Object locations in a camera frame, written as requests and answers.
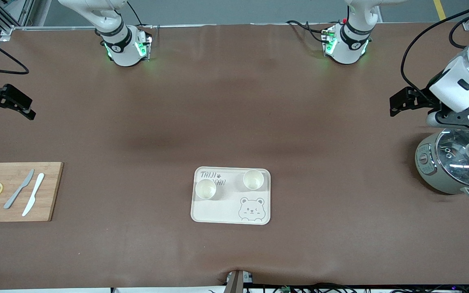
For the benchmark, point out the glass pot lid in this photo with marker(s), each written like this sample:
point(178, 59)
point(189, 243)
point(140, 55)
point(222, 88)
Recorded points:
point(458, 162)

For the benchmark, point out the metal clamp post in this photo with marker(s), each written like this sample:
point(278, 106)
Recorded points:
point(236, 283)

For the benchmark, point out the grey plastic knife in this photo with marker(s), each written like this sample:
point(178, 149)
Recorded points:
point(16, 191)

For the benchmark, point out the grey electric cooking pot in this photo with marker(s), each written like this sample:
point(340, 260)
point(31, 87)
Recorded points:
point(430, 171)

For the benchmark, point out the white plastic knife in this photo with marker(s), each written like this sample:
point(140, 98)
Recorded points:
point(34, 193)

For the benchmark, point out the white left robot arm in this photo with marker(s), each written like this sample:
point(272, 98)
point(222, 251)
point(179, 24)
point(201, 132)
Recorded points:
point(352, 44)

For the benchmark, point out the aluminium frame with struts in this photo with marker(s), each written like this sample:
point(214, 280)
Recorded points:
point(6, 31)

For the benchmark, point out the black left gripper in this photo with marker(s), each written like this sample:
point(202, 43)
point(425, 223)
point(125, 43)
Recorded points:
point(423, 99)

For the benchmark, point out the white plastic cup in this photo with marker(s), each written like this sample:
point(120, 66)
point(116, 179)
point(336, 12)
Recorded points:
point(205, 189)
point(253, 180)

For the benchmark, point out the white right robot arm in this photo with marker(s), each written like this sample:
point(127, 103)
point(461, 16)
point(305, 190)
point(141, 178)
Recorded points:
point(122, 49)

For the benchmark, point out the beige bear print tray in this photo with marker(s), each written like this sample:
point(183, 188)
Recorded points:
point(226, 211)

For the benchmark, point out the wooden cutting board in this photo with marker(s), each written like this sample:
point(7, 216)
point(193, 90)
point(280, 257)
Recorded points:
point(47, 203)

